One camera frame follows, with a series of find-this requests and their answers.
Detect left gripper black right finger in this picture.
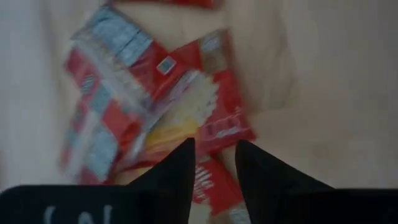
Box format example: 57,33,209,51
234,139,336,224

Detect red popcorn bag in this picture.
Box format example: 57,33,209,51
192,154,252,224
136,28,257,169
108,0,223,10
58,4,175,186

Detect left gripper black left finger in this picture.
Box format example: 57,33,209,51
125,138,197,224

